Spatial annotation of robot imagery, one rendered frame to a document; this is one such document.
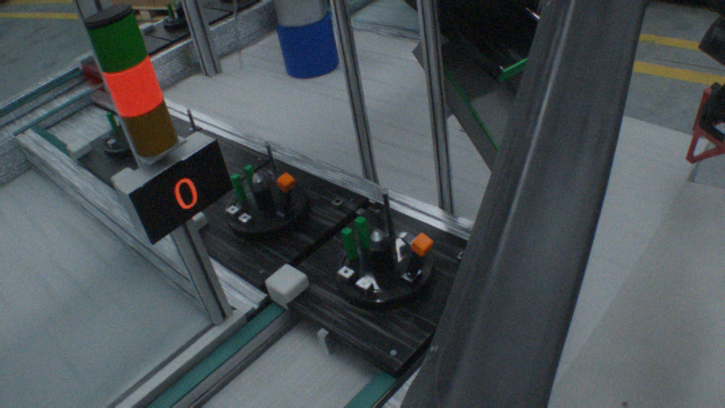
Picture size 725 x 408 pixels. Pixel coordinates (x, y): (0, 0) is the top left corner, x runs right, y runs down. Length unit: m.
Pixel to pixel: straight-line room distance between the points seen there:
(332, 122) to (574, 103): 1.15
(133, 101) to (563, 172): 0.45
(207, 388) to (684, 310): 0.71
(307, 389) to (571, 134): 0.58
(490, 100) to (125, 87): 0.56
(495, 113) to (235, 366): 0.54
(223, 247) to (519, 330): 0.74
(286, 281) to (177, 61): 1.18
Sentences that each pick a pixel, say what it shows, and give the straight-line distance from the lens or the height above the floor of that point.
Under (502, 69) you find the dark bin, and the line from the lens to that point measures 0.79.
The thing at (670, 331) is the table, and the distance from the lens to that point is 0.93.
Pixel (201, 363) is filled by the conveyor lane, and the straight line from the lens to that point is 0.84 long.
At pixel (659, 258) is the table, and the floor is 0.86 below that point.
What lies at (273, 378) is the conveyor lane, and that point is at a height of 0.92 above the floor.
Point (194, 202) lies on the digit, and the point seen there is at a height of 1.19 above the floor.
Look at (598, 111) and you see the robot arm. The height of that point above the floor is 1.40.
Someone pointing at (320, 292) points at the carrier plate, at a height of 0.97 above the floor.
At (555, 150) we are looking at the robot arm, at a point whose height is 1.39.
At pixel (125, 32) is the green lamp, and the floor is 1.40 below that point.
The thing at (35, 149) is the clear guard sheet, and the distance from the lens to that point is 0.65.
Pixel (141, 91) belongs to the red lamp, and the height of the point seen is 1.33.
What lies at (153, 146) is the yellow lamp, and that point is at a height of 1.27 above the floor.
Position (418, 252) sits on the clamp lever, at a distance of 0.73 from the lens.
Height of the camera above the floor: 1.56
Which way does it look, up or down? 37 degrees down
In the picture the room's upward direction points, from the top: 11 degrees counter-clockwise
